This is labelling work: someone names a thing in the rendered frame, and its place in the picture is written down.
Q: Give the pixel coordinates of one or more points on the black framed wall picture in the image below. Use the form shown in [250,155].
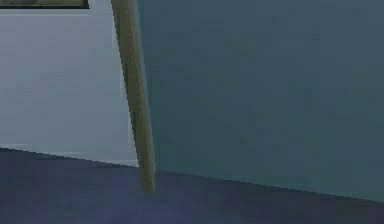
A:
[43,3]

